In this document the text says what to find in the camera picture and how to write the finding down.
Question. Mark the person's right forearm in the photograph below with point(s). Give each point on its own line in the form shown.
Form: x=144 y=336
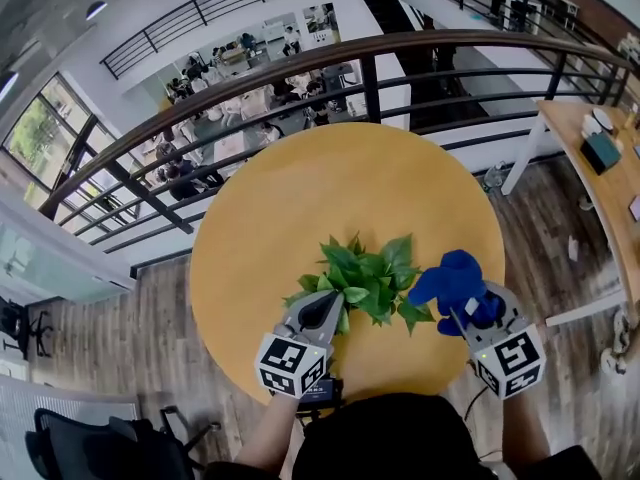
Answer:
x=527 y=433

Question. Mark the dark tissue box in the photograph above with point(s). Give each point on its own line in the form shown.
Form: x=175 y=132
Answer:
x=602 y=152

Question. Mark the round pendant lamp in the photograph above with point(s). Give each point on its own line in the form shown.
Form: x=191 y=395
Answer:
x=95 y=10
x=7 y=85

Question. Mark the white-legged wooden desk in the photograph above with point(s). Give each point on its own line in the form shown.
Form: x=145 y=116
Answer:
x=610 y=203

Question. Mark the white cup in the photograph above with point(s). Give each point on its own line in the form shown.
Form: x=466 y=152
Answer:
x=592 y=126

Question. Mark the clear plastic bottle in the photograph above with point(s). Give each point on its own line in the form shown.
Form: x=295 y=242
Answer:
x=493 y=175

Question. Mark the black swivel chair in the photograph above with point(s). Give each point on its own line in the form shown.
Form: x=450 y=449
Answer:
x=20 y=325

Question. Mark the white plate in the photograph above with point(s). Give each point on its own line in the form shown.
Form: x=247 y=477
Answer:
x=603 y=119

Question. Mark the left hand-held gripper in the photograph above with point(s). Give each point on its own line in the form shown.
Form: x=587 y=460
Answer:
x=290 y=365

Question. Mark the white ribbed panel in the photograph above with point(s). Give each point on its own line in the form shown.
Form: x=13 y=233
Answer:
x=60 y=423

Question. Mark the large window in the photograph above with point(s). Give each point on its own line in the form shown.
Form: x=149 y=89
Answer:
x=40 y=133

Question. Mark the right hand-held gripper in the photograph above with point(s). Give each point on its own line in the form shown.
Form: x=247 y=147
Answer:
x=515 y=363

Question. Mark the person's left forearm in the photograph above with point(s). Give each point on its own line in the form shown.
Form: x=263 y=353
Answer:
x=267 y=433

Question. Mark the small dark tablet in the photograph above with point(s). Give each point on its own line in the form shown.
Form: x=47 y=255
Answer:
x=635 y=208

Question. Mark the green leafy plant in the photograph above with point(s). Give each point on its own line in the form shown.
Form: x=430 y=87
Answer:
x=370 y=278

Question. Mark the black mesh office chair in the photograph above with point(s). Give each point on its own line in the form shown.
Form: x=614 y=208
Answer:
x=100 y=448

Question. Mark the blue cloth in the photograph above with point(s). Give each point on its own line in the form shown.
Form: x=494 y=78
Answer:
x=450 y=283

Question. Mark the small black display device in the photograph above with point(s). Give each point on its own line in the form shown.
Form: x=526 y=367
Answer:
x=325 y=393

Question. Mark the white paper scrap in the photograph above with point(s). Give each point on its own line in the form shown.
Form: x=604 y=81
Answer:
x=573 y=248

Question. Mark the person's black shirt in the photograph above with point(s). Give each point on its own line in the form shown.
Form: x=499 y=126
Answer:
x=390 y=443

